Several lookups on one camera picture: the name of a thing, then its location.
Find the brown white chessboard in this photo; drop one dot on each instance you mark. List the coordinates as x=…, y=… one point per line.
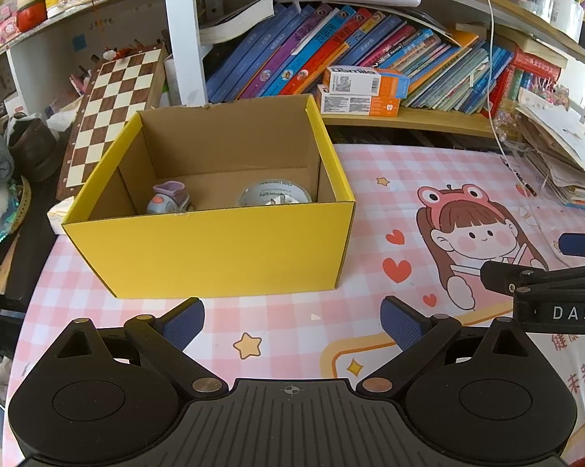
x=122, y=86

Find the pink cartoon desk mat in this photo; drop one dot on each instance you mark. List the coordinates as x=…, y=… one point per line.
x=301, y=334

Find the grey purple toy car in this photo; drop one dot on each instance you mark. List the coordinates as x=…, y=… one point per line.
x=168, y=198

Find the yellow cardboard box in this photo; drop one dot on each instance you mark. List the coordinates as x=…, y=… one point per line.
x=218, y=248

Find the black patterned pen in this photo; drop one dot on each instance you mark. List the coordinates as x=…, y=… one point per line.
x=518, y=179

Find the upper orange white box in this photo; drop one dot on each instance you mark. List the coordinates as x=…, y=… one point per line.
x=366, y=81

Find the red thick dictionary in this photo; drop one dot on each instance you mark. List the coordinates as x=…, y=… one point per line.
x=538, y=67

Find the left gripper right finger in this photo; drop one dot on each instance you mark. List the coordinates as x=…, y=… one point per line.
x=421, y=339

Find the lower orange white box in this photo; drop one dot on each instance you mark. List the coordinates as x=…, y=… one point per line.
x=358, y=105

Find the wooden bookshelf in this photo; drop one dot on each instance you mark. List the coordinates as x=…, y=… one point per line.
x=453, y=52

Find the clear tape roll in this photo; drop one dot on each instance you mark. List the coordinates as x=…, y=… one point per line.
x=274, y=192

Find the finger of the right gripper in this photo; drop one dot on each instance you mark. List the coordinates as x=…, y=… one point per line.
x=572, y=244
x=505, y=278

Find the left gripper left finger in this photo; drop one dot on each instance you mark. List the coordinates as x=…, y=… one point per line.
x=161, y=342

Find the orange white box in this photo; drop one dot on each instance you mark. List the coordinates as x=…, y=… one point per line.
x=358, y=105
x=366, y=81

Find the pile of papers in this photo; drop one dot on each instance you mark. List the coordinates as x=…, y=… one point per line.
x=555, y=146

